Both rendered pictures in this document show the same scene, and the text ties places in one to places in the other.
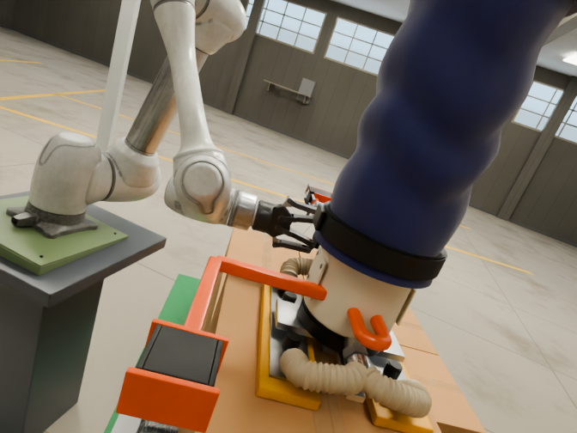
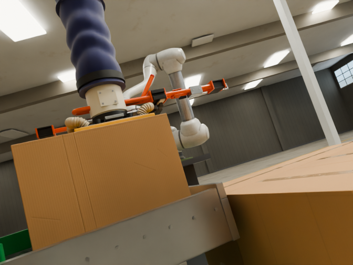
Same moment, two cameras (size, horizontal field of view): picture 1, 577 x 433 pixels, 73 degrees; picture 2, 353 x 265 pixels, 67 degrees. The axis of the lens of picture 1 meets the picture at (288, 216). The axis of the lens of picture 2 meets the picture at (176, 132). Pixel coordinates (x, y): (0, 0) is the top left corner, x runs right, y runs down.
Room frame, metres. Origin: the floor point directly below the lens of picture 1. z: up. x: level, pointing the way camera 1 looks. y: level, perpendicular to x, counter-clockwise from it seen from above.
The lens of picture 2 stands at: (0.64, -1.41, 0.70)
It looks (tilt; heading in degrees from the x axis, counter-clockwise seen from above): 8 degrees up; 76
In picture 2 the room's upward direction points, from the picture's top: 17 degrees counter-clockwise
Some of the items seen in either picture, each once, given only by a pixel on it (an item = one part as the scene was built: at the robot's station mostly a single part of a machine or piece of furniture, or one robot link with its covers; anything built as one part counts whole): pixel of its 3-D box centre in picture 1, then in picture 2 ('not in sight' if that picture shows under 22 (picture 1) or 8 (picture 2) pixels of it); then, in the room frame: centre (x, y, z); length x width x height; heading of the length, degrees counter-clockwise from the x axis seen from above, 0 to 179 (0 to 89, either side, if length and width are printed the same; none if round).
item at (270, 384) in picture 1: (288, 324); not in sight; (0.64, -0.07, 0.97); 0.34 x 0.10 x 0.05; 8
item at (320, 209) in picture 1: (378, 235); (101, 84); (0.65, -0.16, 1.19); 0.23 x 0.23 x 0.04
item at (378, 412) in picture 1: (379, 350); (114, 122); (0.67, -0.26, 0.97); 0.34 x 0.10 x 0.05; 8
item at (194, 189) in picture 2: not in sight; (186, 192); (0.92, -0.11, 0.58); 0.70 x 0.03 x 0.06; 99
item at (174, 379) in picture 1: (178, 371); (45, 133); (0.32, 0.05, 1.08); 0.09 x 0.08 x 0.05; 98
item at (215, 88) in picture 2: (321, 199); (215, 86); (1.25, -0.08, 1.08); 0.08 x 0.07 x 0.05; 8
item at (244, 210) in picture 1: (243, 210); not in sight; (0.88, 0.11, 1.07); 0.09 x 0.06 x 0.09; 9
